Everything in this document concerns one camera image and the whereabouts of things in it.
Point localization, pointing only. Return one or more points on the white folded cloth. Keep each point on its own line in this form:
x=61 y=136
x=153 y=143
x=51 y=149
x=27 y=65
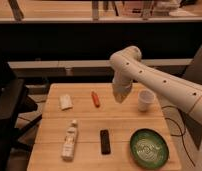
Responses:
x=65 y=102

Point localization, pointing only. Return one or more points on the white plastic cup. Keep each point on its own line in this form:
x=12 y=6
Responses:
x=145 y=99

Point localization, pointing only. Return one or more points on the wooden table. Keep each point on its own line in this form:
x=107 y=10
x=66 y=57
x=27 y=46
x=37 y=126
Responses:
x=104 y=129

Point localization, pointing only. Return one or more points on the green round plate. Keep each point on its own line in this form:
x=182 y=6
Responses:
x=148 y=149

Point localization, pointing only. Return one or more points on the white plastic bottle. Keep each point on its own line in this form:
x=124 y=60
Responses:
x=69 y=141

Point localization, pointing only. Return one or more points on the orange carrot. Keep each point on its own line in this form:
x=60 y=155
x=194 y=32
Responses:
x=95 y=99

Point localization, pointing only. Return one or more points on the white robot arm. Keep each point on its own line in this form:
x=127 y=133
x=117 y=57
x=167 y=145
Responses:
x=186 y=95

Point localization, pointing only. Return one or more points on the black rectangular remote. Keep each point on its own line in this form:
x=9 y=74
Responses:
x=105 y=142

